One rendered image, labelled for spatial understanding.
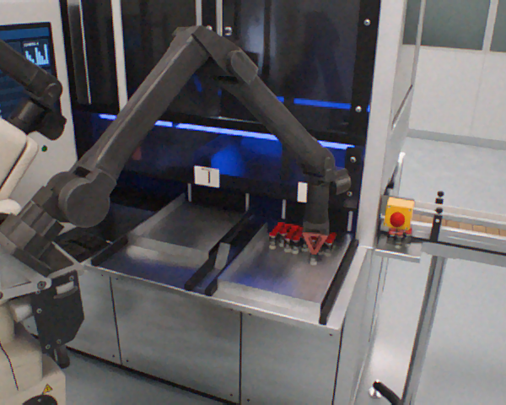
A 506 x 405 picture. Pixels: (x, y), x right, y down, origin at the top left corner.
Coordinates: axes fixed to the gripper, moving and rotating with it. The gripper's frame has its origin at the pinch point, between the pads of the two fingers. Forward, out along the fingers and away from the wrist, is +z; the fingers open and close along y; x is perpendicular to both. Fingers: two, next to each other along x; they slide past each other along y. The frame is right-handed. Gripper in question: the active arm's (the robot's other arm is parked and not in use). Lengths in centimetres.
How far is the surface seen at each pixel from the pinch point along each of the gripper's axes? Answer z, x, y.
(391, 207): -8.8, -20.8, 10.0
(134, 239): 2, 51, 2
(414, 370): 58, -39, 19
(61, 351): 64, 94, 19
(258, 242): 4.3, 16.1, 9.2
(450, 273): 97, -88, 147
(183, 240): 4.1, 38.1, 7.5
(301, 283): 4.3, 2.9, -10.1
